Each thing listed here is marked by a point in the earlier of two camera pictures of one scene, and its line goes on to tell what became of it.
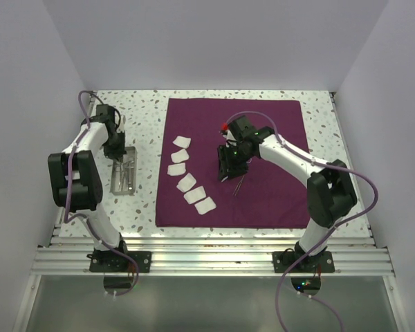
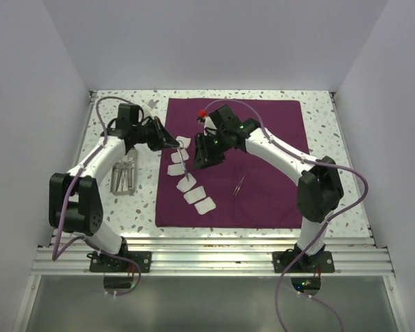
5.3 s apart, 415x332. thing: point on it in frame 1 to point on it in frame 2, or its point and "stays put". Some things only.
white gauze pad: x=205 y=206 stays put
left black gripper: x=117 y=154 to x=159 y=141
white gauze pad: x=187 y=182 stays put
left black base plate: x=113 y=262 stays put
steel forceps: x=238 y=186 stays put
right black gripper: x=227 y=168 to x=205 y=157
